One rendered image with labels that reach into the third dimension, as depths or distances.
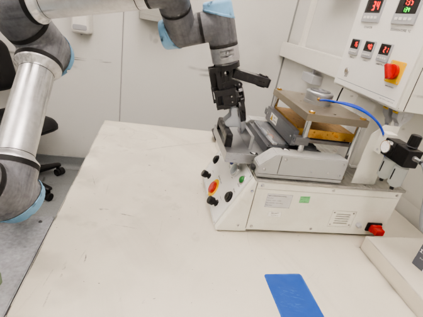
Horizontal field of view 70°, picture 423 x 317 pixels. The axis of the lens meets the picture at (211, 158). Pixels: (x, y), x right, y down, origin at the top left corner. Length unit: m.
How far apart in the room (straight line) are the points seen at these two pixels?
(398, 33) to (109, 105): 1.97
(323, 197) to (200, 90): 1.67
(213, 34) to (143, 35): 1.54
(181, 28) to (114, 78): 1.64
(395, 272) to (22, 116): 0.99
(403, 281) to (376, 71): 0.56
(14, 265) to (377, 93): 0.99
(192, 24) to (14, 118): 0.47
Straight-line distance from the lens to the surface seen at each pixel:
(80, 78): 2.44
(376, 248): 0.98
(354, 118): 0.89
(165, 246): 0.80
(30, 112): 0.84
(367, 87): 1.01
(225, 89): 0.84
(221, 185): 0.95
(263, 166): 0.80
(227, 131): 0.85
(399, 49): 0.95
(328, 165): 0.87
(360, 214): 1.02
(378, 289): 0.92
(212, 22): 0.81
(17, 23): 0.89
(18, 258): 0.81
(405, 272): 0.95
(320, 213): 0.94
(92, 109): 2.49
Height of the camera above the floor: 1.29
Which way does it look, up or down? 25 degrees down
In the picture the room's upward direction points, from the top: 10 degrees clockwise
